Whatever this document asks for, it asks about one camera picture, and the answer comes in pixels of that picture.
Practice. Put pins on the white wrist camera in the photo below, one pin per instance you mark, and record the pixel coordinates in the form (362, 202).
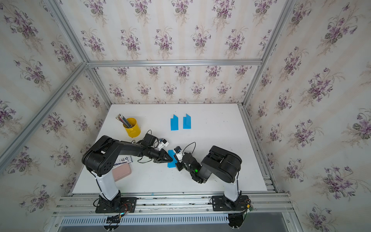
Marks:
(178, 154)
(163, 143)

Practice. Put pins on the white pen box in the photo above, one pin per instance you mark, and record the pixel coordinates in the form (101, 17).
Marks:
(122, 160)

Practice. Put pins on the pink pencil case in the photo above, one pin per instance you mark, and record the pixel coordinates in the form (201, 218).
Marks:
(121, 172)

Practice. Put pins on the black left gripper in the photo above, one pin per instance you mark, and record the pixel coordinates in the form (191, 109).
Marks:
(161, 156)

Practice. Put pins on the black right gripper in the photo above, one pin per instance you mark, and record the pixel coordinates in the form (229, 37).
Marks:
(178, 166)

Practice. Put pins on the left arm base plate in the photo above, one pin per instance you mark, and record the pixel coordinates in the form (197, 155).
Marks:
(117, 205)

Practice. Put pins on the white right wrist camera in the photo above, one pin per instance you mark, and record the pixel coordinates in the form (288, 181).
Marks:
(178, 154)

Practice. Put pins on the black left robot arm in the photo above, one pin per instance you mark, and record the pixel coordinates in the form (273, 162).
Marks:
(99, 160)

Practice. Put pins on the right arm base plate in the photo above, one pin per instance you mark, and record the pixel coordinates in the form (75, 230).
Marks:
(230, 203)

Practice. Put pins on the yellow pen cup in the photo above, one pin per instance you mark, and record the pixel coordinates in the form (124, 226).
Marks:
(132, 128)

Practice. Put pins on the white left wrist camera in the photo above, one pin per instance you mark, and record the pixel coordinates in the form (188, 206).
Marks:
(163, 143)

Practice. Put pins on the aluminium rail frame front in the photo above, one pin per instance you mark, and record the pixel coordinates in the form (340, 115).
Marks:
(178, 209)

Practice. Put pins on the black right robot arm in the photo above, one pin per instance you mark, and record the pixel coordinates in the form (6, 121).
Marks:
(223, 164)

